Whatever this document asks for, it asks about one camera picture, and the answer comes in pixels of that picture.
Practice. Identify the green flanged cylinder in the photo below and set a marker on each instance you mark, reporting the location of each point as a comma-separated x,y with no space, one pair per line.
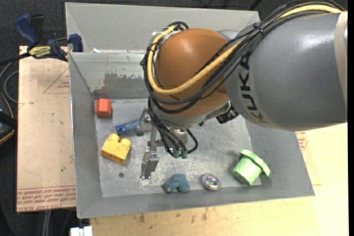
247,170

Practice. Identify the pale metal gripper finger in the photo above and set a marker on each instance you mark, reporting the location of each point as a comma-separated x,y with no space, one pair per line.
149,167
143,125

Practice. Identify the grey metal bin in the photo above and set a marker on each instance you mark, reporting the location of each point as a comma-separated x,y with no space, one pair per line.
88,163

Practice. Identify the orange-red block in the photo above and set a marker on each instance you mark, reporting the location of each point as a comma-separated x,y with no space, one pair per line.
103,108

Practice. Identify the blue-grey toy animal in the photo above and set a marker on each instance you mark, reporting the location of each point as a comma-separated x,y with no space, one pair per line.
178,183

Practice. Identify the yellow toy brick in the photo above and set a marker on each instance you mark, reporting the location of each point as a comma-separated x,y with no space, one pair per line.
114,148

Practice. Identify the silver spinning top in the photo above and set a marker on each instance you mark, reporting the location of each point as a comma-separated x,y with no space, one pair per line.
211,182

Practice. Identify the blue cylinder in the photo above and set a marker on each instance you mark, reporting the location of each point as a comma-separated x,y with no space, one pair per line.
127,127

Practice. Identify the black cylinder on white bracket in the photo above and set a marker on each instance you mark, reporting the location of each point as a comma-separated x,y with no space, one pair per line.
227,115

